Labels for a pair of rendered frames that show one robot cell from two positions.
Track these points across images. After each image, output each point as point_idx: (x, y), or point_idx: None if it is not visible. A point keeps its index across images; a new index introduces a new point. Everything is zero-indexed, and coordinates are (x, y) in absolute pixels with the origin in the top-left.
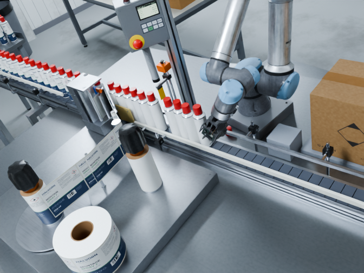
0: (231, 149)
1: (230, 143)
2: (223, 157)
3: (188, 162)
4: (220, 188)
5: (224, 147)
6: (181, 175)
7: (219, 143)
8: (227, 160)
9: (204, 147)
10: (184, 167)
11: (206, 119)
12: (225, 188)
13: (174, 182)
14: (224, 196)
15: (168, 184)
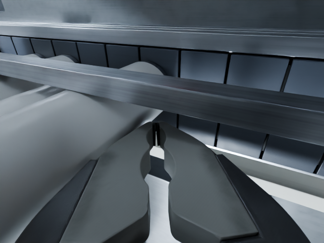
0: (288, 88)
1: (262, 37)
2: (266, 152)
3: (148, 178)
4: (290, 208)
5: (238, 82)
6: (162, 218)
7: (195, 64)
8: (296, 166)
9: (161, 158)
10: (152, 194)
11: (6, 207)
12: (308, 211)
13: (161, 234)
14: (319, 236)
15: (153, 236)
